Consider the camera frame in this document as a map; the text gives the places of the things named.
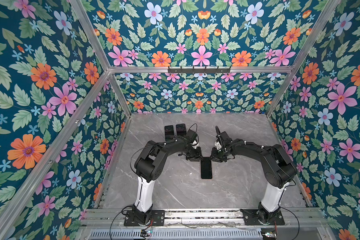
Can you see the purple edged smartphone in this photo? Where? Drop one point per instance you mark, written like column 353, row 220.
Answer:
column 169, row 132

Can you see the black smartphone face up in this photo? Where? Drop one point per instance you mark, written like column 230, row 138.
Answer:
column 181, row 130

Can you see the aluminium frame post left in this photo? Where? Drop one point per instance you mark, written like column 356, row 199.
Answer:
column 22, row 197

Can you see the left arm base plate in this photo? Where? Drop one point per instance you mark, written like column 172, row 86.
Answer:
column 140, row 219

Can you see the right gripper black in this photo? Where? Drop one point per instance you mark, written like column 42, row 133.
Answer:
column 214, row 157

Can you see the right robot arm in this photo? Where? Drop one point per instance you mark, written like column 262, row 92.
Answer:
column 278, row 168

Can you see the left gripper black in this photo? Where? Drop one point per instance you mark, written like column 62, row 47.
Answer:
column 198, row 155

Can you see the aluminium frame post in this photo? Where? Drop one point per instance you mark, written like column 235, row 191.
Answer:
column 22, row 197
column 318, row 27

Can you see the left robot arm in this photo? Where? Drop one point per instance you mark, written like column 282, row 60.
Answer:
column 152, row 159

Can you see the metal hook rail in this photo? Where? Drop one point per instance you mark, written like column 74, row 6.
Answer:
column 199, row 70

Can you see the aluminium front rail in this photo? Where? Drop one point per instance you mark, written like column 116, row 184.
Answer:
column 230, row 218

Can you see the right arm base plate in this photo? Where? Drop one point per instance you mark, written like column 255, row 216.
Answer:
column 263, row 217

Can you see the blue edged smartphone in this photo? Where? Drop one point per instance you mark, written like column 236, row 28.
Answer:
column 206, row 169

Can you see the aluminium frame post right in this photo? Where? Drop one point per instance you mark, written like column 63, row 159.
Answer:
column 318, row 27

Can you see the white vented cable duct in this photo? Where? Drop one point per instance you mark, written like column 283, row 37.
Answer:
column 175, row 234

